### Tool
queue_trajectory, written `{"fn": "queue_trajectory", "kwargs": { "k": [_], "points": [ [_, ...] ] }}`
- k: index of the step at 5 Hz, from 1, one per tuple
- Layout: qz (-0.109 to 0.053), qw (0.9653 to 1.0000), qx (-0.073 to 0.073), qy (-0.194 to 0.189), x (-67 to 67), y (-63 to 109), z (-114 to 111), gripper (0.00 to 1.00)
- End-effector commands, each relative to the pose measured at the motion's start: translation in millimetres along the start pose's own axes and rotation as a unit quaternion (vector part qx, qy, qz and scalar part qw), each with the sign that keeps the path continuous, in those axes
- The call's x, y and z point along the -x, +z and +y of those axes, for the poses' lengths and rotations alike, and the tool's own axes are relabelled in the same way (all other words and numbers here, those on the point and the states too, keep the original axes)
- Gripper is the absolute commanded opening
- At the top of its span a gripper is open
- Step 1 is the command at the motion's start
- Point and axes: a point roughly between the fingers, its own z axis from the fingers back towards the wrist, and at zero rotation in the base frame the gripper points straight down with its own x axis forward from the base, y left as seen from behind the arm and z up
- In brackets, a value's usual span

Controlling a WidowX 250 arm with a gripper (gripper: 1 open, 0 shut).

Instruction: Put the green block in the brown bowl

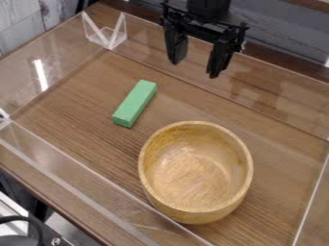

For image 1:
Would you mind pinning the brown wooden bowl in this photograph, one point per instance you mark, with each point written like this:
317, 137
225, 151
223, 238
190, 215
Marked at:
195, 170

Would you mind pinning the green rectangular block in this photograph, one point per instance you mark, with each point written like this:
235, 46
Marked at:
134, 104

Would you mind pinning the clear acrylic tray walls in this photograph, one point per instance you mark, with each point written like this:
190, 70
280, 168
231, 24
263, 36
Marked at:
90, 90

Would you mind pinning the clear acrylic corner bracket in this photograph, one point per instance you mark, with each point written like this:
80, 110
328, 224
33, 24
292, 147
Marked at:
107, 37

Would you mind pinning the black metal bracket with screw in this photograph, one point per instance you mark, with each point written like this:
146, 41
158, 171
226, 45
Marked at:
52, 238

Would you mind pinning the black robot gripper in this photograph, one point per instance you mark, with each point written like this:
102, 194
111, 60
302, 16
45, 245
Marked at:
203, 19

